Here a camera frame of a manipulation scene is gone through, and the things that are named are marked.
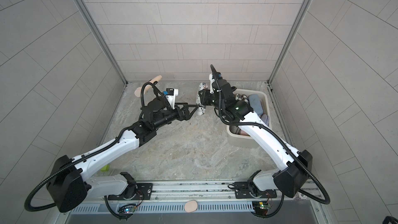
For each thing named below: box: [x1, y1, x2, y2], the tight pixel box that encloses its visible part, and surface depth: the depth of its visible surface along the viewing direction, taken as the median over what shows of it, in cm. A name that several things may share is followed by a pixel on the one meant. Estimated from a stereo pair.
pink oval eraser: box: [183, 199, 198, 214], surface depth 68 cm
